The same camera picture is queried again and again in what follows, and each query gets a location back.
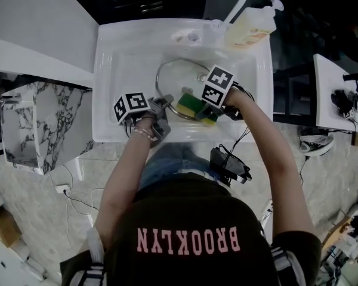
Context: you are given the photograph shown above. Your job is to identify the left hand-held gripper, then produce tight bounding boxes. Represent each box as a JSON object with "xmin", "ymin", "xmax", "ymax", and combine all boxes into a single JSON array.
[{"xmin": 113, "ymin": 92, "xmax": 174, "ymax": 144}]

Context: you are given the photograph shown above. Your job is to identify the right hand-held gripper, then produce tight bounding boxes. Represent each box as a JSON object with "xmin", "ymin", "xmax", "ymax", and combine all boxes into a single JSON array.
[{"xmin": 196, "ymin": 65, "xmax": 242, "ymax": 121}]

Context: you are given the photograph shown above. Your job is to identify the yellow green sponge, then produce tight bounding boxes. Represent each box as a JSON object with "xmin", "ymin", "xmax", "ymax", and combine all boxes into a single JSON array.
[{"xmin": 175, "ymin": 86, "xmax": 220, "ymax": 128}]

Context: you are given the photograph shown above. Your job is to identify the glass pot lid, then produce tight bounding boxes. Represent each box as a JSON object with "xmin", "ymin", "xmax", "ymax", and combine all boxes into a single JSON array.
[{"xmin": 155, "ymin": 57, "xmax": 227, "ymax": 122}]

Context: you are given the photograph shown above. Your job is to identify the person's left forearm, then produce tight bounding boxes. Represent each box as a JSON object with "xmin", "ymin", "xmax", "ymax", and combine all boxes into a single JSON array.
[{"xmin": 95, "ymin": 116, "xmax": 158, "ymax": 250}]

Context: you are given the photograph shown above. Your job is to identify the person's right forearm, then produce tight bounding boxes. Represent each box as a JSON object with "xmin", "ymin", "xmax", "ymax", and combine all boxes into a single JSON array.
[{"xmin": 225, "ymin": 88, "xmax": 316, "ymax": 244}]

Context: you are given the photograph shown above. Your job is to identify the white washboard sink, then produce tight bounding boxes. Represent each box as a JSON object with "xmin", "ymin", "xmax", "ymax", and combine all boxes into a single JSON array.
[{"xmin": 91, "ymin": 18, "xmax": 275, "ymax": 144}]

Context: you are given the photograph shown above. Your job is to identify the black battery pack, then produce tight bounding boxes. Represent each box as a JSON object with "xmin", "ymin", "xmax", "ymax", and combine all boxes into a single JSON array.
[{"xmin": 208, "ymin": 144, "xmax": 253, "ymax": 186}]

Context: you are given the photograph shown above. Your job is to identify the person's blue jeans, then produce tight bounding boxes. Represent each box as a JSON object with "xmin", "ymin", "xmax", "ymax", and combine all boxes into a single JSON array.
[{"xmin": 140, "ymin": 143, "xmax": 215, "ymax": 190}]

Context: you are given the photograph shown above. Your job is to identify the black metal stand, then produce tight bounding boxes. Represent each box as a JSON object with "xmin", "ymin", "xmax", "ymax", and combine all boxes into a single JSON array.
[{"xmin": 273, "ymin": 61, "xmax": 317, "ymax": 123}]

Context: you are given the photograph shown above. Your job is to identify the pale yellow pump bottle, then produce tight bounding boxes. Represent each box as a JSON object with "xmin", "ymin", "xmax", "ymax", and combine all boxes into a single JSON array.
[{"xmin": 223, "ymin": 0, "xmax": 286, "ymax": 50}]

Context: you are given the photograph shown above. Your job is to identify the person's dark t-shirt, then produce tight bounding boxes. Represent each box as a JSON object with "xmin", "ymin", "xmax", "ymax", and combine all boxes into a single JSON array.
[{"xmin": 59, "ymin": 173, "xmax": 323, "ymax": 286}]

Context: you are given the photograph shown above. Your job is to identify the white faucet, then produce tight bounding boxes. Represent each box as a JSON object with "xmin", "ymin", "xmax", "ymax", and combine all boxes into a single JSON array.
[{"xmin": 202, "ymin": 0, "xmax": 253, "ymax": 41}]

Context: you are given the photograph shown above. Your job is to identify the marble pattern cabinet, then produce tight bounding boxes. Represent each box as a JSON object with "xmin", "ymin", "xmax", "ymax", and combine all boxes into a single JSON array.
[{"xmin": 0, "ymin": 80, "xmax": 93, "ymax": 175}]

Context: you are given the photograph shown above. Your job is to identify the white side table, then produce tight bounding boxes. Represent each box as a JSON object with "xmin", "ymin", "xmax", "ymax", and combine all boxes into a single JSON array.
[{"xmin": 313, "ymin": 53, "xmax": 358, "ymax": 132}]

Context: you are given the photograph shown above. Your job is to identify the white partition panel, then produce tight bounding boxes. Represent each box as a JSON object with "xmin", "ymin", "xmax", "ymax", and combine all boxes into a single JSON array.
[{"xmin": 0, "ymin": 0, "xmax": 101, "ymax": 89}]

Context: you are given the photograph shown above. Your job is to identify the wooden board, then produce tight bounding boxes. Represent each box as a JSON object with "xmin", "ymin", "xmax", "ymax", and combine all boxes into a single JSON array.
[{"xmin": 322, "ymin": 214, "xmax": 357, "ymax": 248}]

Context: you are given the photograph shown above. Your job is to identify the cardboard box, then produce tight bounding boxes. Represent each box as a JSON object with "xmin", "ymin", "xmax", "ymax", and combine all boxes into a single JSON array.
[{"xmin": 0, "ymin": 210, "xmax": 21, "ymax": 248}]

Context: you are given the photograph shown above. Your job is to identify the pink beaded bracelet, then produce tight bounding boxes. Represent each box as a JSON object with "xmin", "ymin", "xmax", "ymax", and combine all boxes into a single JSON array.
[{"xmin": 130, "ymin": 128, "xmax": 156, "ymax": 140}]

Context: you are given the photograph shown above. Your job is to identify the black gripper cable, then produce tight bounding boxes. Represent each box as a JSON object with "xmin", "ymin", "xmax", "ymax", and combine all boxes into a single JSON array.
[{"xmin": 219, "ymin": 126, "xmax": 253, "ymax": 160}]

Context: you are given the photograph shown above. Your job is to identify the black device with cables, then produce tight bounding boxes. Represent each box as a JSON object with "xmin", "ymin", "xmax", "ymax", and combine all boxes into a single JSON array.
[{"xmin": 331, "ymin": 89, "xmax": 358, "ymax": 119}]

